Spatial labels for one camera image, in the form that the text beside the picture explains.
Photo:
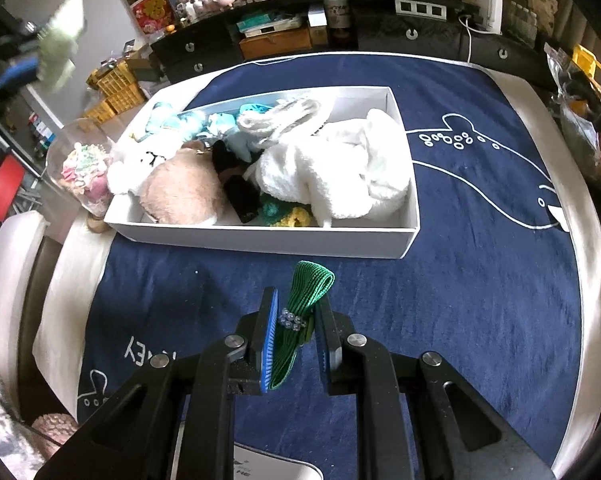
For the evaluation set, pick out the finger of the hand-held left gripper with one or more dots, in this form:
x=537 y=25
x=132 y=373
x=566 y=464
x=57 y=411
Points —
x=20 y=72

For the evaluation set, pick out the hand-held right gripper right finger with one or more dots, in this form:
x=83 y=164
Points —
x=325 y=355

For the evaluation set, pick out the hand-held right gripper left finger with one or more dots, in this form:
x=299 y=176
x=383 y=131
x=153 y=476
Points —
x=270 y=345

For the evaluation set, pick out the green elastic headband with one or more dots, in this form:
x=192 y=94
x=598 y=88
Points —
x=293 y=345

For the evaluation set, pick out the white storage box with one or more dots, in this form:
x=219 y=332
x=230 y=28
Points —
x=260 y=242

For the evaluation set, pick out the brown plush toy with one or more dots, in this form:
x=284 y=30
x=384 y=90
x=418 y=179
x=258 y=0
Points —
x=180 y=190

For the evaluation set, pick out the yellow plastic crate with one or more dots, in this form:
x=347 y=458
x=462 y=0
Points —
x=115 y=77
x=115 y=106

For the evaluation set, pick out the glass dome with flowers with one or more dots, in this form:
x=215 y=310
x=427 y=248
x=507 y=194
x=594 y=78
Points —
x=83 y=170

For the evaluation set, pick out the red chair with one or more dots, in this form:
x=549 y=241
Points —
x=5 y=187

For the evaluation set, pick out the white box lid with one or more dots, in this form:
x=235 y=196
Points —
x=275 y=465

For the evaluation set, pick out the yellow green crochet cloth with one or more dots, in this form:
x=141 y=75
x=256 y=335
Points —
x=285 y=215

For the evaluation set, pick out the red printed gift bag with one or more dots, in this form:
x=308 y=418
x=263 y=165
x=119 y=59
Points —
x=150 y=12

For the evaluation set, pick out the white plush toy blue overalls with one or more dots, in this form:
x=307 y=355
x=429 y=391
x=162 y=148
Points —
x=135 y=165

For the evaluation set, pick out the pale blue knitted cloth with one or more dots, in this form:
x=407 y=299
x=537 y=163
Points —
x=175 y=120

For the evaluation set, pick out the navy printed blanket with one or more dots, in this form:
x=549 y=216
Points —
x=480 y=260

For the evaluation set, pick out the white fluffy garment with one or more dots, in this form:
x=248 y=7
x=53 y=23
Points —
x=340 y=170

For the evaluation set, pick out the white seat cushion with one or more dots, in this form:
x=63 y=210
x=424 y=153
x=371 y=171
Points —
x=15 y=260

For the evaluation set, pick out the white chunky knit headband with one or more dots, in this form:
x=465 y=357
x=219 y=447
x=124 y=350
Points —
x=280 y=117

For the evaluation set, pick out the pink fuzzy cloth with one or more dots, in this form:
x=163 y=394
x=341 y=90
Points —
x=55 y=430

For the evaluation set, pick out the turquoise cloth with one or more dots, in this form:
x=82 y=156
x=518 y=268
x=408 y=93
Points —
x=253 y=108

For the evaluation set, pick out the teal flat boxes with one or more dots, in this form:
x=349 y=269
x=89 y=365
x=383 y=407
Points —
x=270 y=22

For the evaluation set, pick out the brown wooden box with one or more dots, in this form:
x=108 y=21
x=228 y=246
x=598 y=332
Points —
x=275 y=43

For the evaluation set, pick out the small white box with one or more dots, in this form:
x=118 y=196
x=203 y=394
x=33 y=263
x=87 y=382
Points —
x=318 y=15

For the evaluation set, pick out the dark jar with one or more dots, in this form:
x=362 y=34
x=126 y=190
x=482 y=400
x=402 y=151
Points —
x=339 y=12

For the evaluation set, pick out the black television cabinet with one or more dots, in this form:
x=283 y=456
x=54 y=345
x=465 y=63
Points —
x=380 y=32

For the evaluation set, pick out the white triple socket panel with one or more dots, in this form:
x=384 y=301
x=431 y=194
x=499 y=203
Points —
x=420 y=6

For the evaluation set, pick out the white tower appliance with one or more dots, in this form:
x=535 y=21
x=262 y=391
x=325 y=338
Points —
x=490 y=10

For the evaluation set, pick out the yellow plastic toy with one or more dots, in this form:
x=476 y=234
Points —
x=587 y=60

